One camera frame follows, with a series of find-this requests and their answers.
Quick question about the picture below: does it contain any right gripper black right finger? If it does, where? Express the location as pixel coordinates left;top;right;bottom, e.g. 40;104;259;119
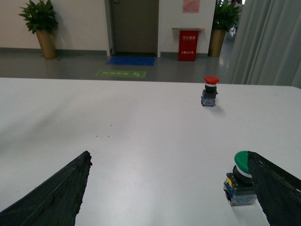
247;151;301;226

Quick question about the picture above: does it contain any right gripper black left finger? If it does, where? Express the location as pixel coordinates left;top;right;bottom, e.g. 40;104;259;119
0;151;92;226

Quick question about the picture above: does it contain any green mushroom push button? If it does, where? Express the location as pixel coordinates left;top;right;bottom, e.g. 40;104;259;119
223;151;257;206

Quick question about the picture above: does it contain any red mushroom push button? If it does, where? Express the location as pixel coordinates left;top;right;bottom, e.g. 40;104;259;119
201;76;220;106

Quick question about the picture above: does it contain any green floor sign sticker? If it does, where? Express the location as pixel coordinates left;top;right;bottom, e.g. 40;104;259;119
96;70;146;78

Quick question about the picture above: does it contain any grey curtain right side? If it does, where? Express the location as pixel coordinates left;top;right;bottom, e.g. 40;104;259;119
227;0;301;88

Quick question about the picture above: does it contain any blue floor mat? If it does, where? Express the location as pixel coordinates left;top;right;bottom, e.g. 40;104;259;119
105;56;156;66

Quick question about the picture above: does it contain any red fire extinguisher cabinet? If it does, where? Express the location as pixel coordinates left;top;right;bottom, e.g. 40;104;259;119
172;28;205;61

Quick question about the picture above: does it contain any left potted green plant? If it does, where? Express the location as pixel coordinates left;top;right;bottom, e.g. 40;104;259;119
19;0;58;59

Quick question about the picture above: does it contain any potted green plant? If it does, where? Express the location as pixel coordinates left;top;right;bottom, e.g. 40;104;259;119
208;4;239;57
19;0;58;59

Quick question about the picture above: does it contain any right potted green plant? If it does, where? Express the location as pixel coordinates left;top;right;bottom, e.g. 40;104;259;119
208;4;239;57

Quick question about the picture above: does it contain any grey door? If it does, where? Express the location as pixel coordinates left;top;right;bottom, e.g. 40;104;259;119
110;0;159;55

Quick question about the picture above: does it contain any pink wall notice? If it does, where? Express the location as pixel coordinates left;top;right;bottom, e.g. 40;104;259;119
182;0;200;13

